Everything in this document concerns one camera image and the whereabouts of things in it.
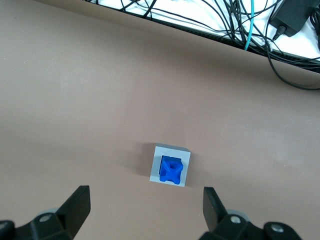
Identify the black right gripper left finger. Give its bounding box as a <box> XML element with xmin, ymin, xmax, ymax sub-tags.
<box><xmin>0</xmin><ymin>185</ymin><xmax>91</xmax><ymax>240</ymax></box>

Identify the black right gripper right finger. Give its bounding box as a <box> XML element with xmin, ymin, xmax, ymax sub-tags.
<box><xmin>199</xmin><ymin>186</ymin><xmax>301</xmax><ymax>240</ymax></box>

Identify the blue plastic part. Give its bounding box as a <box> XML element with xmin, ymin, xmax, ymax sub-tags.
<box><xmin>158</xmin><ymin>154</ymin><xmax>185</xmax><ymax>187</ymax></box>

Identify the gray cube base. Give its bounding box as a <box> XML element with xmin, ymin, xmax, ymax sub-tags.
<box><xmin>149</xmin><ymin>142</ymin><xmax>192</xmax><ymax>188</ymax></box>

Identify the brown paper table cover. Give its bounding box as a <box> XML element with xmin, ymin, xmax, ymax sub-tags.
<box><xmin>0</xmin><ymin>0</ymin><xmax>320</xmax><ymax>240</ymax></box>

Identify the black power adapter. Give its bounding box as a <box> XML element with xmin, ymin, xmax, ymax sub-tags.
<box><xmin>268</xmin><ymin>0</ymin><xmax>317</xmax><ymax>38</ymax></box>

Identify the black looping power cable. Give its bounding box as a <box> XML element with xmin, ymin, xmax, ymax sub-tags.
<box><xmin>265</xmin><ymin>24</ymin><xmax>320</xmax><ymax>90</ymax></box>

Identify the teal cable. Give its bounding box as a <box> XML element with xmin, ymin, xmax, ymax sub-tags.
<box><xmin>244</xmin><ymin>0</ymin><xmax>256</xmax><ymax>51</ymax></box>

